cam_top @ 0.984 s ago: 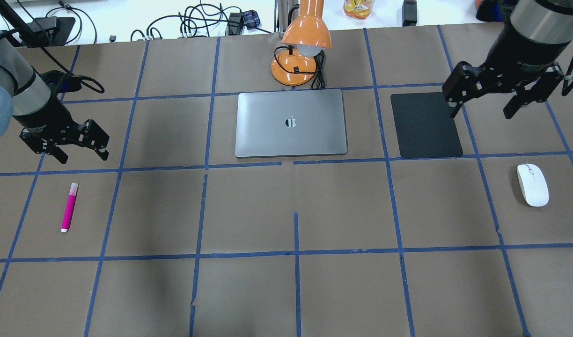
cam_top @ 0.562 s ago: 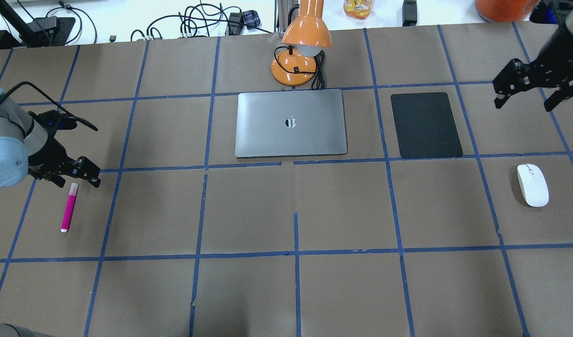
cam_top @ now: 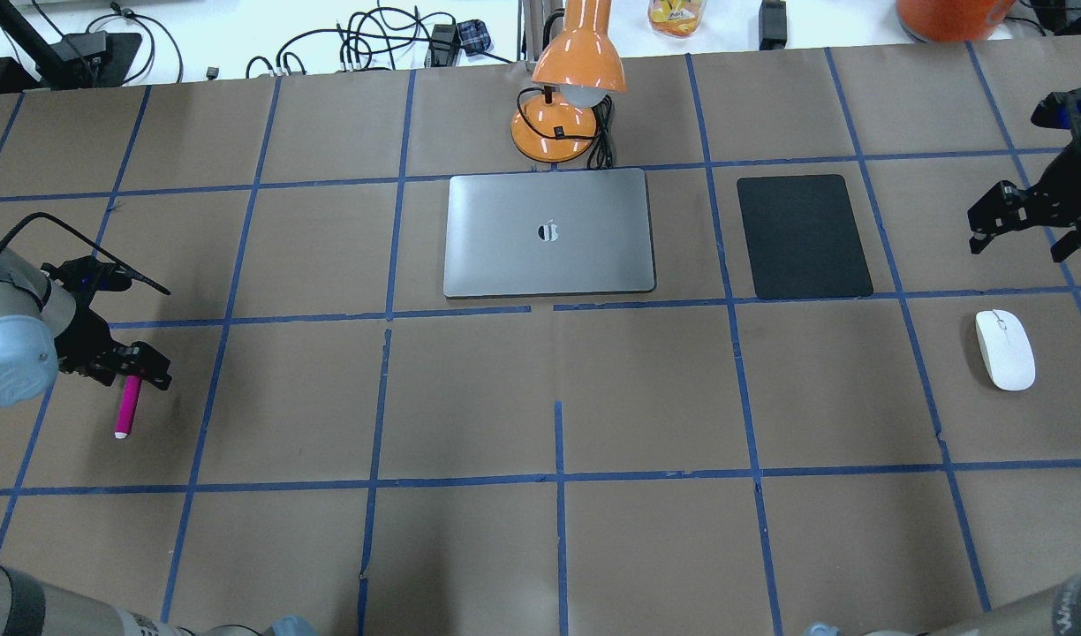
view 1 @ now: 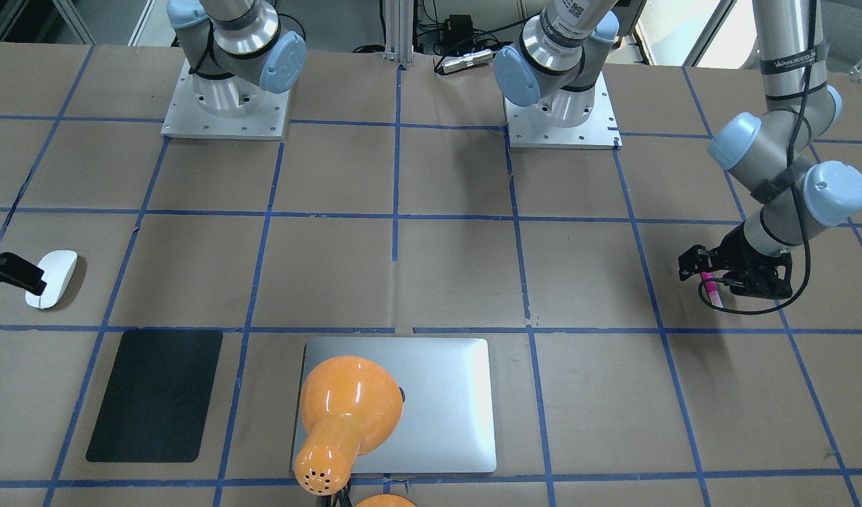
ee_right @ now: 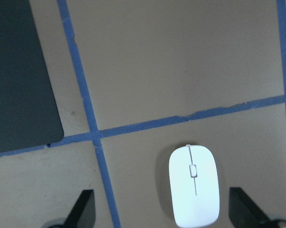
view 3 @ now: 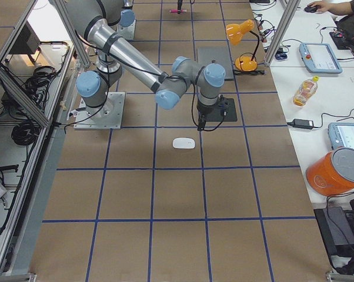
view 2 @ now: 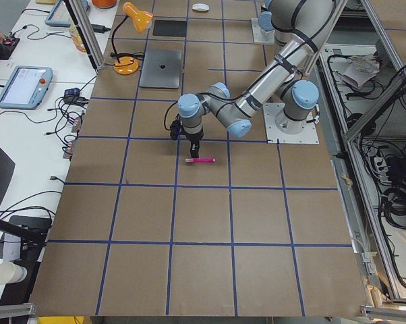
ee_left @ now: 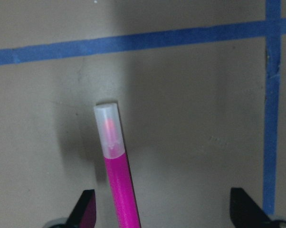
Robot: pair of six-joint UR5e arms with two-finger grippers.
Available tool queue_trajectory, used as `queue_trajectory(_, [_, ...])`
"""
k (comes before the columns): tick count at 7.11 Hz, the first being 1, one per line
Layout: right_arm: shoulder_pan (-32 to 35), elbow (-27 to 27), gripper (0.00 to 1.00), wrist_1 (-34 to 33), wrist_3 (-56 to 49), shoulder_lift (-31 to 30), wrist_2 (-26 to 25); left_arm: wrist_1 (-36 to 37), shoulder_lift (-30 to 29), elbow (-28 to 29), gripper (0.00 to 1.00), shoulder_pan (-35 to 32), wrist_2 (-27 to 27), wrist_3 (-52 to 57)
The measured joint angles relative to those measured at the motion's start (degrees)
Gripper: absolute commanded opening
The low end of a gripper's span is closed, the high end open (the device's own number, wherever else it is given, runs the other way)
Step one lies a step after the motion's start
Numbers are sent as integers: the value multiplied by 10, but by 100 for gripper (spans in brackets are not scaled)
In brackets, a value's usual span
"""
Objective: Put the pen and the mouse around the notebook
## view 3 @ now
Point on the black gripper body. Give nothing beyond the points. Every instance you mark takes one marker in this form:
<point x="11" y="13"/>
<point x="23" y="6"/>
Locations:
<point x="204" y="110"/>

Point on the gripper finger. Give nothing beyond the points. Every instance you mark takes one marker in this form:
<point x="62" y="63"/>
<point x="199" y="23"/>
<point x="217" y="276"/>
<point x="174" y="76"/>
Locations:
<point x="179" y="7"/>
<point x="200" y="127"/>

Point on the pink marker pen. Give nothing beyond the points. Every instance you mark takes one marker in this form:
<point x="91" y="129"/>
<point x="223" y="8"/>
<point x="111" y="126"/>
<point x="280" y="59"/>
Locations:
<point x="176" y="11"/>

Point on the white computer mouse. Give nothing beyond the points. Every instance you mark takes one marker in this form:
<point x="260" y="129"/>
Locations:
<point x="183" y="143"/>

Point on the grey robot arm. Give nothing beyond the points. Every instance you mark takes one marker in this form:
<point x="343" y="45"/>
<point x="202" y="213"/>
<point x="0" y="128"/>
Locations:
<point x="94" y="22"/>
<point x="128" y="16"/>

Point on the black mousepad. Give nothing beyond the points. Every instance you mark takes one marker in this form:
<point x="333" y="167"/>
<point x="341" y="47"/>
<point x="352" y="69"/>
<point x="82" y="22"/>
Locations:
<point x="229" y="107"/>

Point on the black computer mouse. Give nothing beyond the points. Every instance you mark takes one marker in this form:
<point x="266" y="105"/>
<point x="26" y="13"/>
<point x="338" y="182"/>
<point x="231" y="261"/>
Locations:
<point x="311" y="9"/>

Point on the person's hand on mouse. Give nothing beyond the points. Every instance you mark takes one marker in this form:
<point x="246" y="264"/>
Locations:
<point x="321" y="6"/>

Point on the grey closed laptop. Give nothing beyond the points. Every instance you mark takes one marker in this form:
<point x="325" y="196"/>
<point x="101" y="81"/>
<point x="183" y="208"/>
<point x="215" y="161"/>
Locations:
<point x="216" y="54"/>

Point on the black power adapter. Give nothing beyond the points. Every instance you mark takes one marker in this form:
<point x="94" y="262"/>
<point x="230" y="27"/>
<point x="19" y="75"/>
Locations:
<point x="301" y="124"/>

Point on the orange juice bottle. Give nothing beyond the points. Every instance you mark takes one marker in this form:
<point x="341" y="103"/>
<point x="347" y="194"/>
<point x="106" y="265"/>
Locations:
<point x="305" y="91"/>

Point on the far blue teach pendant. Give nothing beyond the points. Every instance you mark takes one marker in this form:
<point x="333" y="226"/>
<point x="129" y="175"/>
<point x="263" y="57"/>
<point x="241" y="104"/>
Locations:
<point x="319" y="58"/>

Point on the blue teach pendant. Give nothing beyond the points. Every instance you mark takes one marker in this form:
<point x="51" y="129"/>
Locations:
<point x="341" y="134"/>
<point x="319" y="58"/>

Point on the orange bucket grey lid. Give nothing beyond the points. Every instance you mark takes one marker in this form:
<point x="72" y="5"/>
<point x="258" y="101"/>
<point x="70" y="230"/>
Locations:
<point x="333" y="173"/>

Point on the near blue teach pendant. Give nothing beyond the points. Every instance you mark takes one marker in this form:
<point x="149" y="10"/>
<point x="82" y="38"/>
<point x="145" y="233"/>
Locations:
<point x="341" y="134"/>

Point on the black box on floor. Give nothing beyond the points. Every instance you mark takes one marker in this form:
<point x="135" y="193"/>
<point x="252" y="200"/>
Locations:
<point x="335" y="230"/>

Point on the aluminium frame post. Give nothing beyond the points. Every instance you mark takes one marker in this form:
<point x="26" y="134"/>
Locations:
<point x="283" y="25"/>

